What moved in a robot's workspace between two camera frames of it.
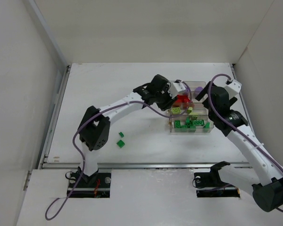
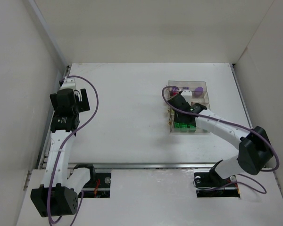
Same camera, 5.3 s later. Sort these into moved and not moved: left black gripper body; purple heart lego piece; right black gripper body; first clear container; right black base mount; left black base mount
Moved: right black gripper body; left black gripper body
Not moved: first clear container; purple heart lego piece; right black base mount; left black base mount
